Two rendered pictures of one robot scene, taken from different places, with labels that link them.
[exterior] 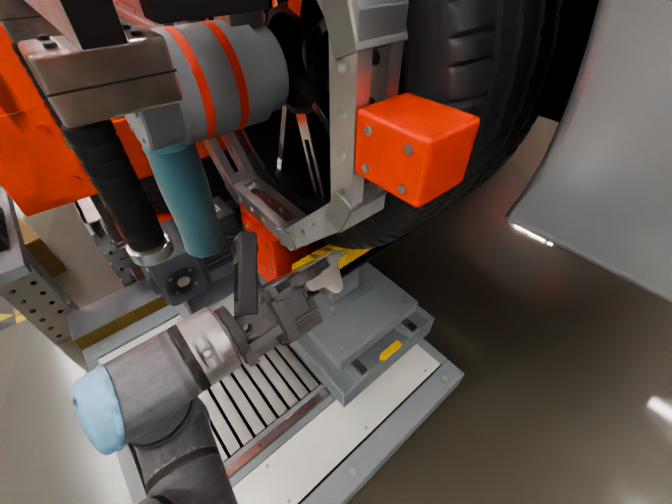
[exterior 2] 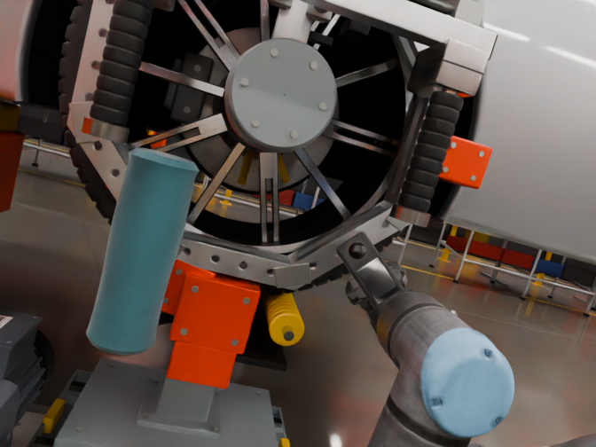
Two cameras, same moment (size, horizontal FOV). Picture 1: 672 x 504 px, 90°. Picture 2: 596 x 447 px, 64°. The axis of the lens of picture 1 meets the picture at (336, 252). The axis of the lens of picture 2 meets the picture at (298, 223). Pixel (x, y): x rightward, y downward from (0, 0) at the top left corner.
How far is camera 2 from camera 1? 0.78 m
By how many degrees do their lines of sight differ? 64
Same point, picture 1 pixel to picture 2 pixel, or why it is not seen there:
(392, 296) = (245, 394)
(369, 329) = (265, 431)
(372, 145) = (453, 153)
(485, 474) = not seen: outside the picture
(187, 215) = (167, 268)
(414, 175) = (482, 168)
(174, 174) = (186, 200)
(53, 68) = (482, 61)
